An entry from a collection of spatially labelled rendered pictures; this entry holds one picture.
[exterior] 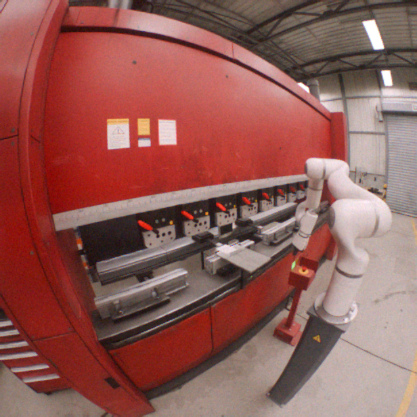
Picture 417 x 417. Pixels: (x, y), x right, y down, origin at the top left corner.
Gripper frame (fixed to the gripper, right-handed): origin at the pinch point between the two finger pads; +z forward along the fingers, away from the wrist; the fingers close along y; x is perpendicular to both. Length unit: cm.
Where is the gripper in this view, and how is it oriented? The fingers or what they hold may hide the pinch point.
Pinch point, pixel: (294, 252)
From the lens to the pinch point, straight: 137.1
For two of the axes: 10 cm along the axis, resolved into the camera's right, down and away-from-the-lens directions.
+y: -4.0, -4.5, 8.0
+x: -9.0, 0.4, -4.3
